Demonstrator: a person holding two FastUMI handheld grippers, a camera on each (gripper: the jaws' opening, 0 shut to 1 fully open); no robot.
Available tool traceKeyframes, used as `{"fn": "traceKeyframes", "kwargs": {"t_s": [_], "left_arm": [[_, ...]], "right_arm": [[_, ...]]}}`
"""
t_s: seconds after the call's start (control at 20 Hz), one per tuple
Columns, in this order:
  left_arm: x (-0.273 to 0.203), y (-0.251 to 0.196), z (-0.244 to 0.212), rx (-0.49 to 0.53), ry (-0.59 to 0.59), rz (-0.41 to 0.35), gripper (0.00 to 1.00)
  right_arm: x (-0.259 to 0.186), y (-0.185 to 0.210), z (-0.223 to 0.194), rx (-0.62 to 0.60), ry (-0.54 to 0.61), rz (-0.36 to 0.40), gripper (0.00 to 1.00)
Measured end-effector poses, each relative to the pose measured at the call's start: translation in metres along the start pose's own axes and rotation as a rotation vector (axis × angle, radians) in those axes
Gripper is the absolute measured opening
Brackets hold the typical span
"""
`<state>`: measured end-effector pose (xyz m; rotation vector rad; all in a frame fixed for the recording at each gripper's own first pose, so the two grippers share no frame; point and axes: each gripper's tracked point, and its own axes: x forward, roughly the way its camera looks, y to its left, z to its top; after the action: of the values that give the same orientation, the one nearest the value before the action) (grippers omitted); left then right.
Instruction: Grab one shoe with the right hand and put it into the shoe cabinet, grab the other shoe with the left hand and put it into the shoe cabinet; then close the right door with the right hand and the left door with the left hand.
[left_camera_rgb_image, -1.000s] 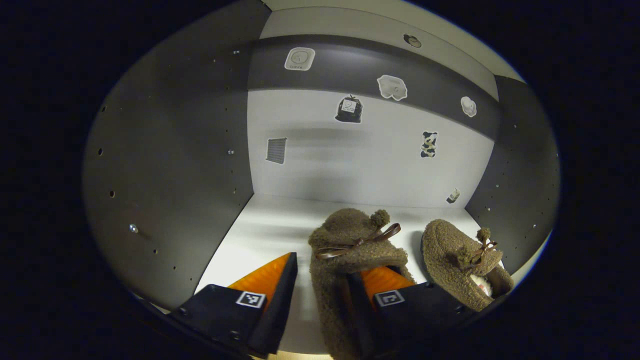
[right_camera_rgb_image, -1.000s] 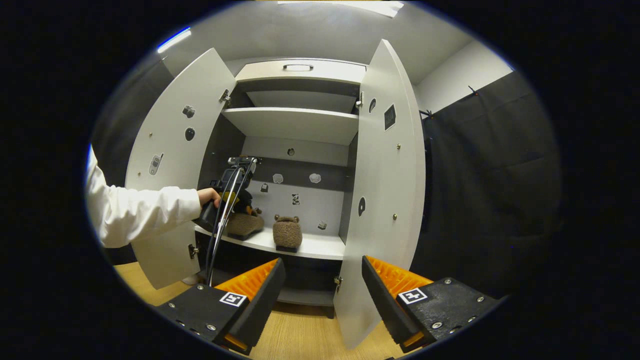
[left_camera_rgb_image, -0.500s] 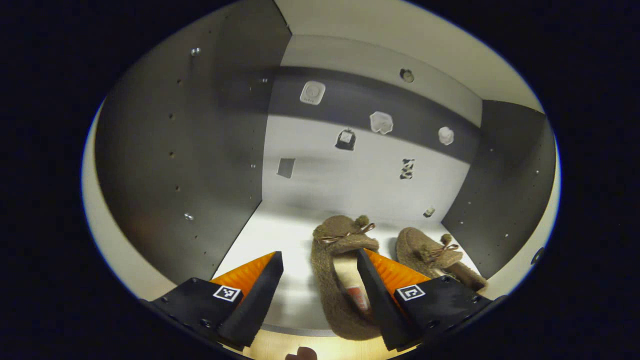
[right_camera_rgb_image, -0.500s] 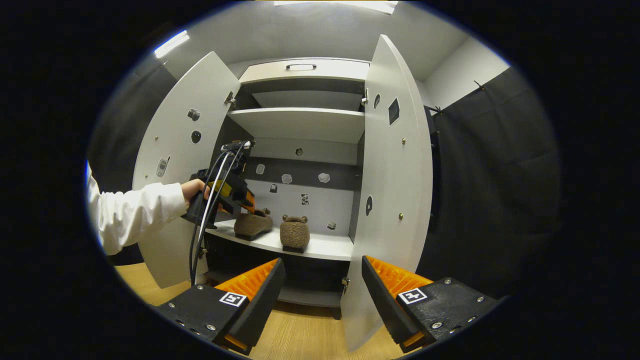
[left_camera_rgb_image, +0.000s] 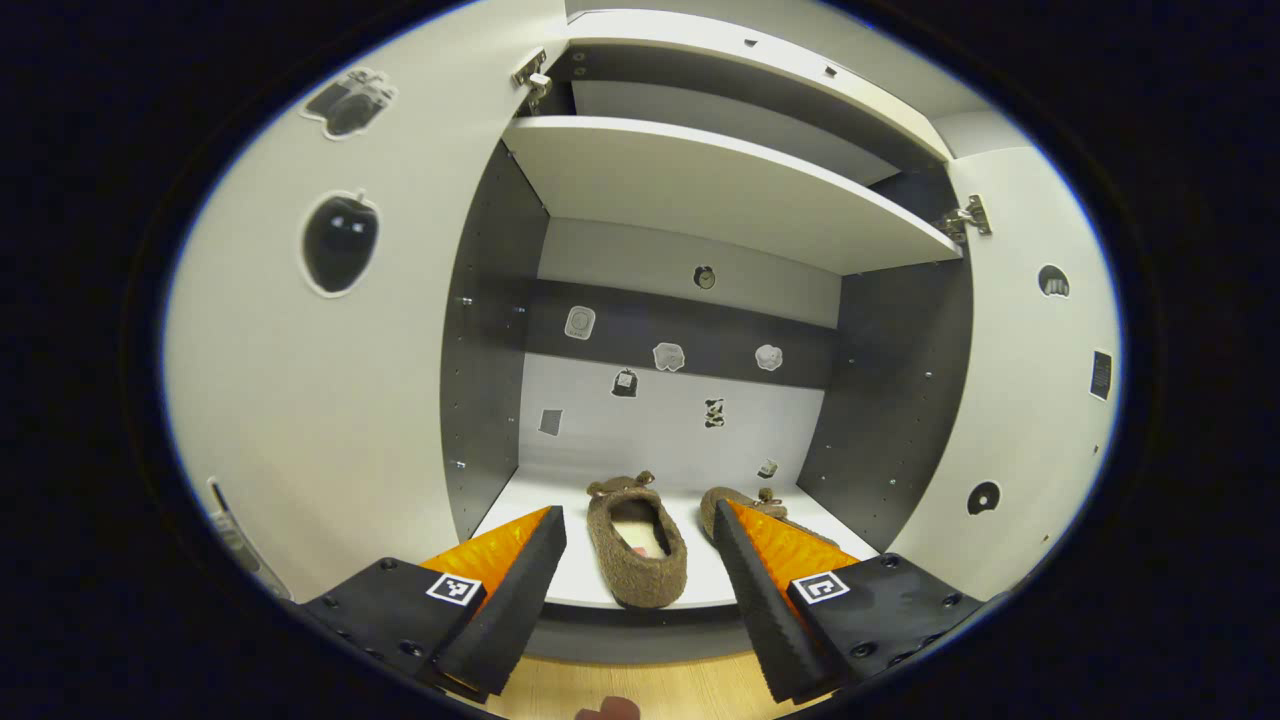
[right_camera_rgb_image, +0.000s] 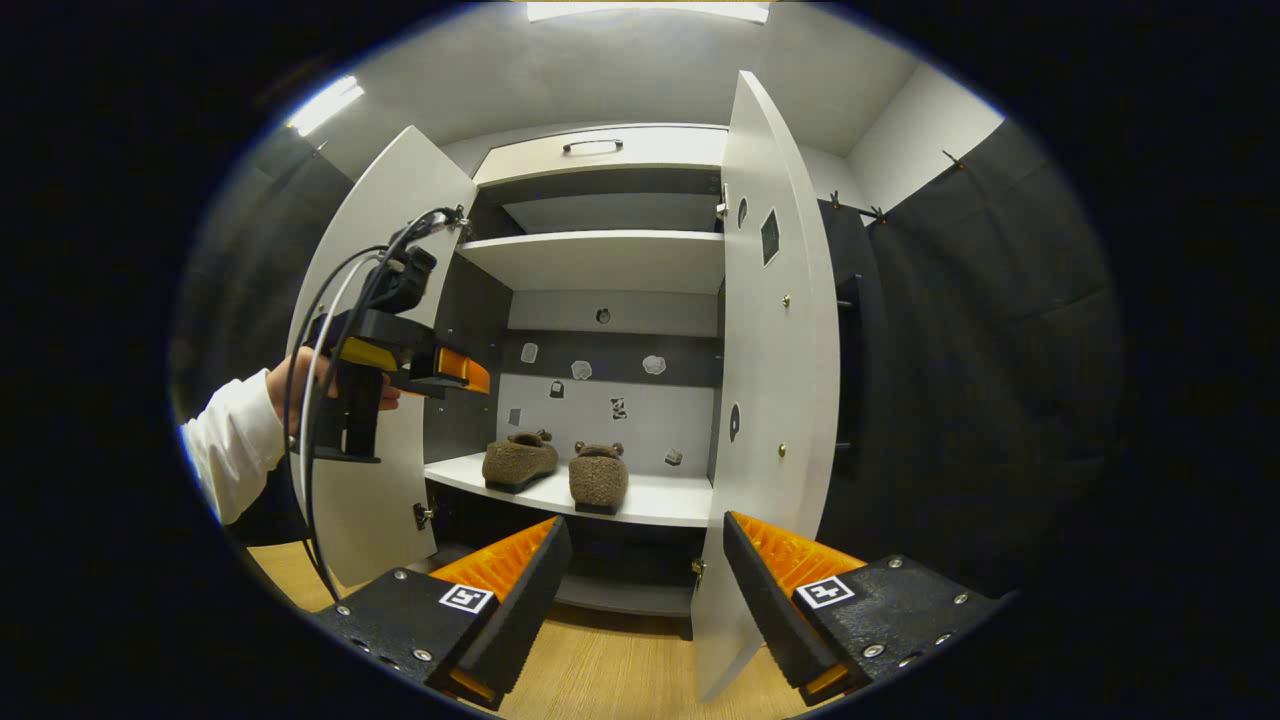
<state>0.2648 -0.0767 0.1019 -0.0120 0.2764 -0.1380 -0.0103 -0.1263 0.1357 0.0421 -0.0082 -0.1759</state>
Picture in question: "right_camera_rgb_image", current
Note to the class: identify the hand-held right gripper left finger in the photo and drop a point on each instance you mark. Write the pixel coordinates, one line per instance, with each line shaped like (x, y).
(525, 610)

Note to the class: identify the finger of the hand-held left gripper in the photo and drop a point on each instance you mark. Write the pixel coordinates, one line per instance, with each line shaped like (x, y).
(462, 372)

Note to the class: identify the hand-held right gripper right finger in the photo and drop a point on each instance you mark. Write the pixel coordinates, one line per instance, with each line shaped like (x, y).
(775, 610)

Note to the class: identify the brown fuzzy shoe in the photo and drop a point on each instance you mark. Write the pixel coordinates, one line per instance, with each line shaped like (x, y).
(520, 460)
(598, 478)

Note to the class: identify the small ceiling light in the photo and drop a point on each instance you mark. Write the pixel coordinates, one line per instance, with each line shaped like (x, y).
(325, 105)

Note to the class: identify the white shoe cabinet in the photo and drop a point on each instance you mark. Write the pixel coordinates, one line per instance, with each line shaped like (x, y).
(680, 415)

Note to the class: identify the white shoe cabinet door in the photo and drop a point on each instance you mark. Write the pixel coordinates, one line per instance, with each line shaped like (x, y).
(380, 500)
(770, 350)

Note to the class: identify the black backdrop cloth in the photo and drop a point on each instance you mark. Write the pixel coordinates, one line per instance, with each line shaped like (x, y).
(980, 400)

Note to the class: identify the long ceiling light panel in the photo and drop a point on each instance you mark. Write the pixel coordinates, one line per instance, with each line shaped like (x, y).
(650, 10)

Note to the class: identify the white cabinet shelf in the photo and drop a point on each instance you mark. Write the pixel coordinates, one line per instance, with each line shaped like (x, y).
(660, 500)
(600, 262)

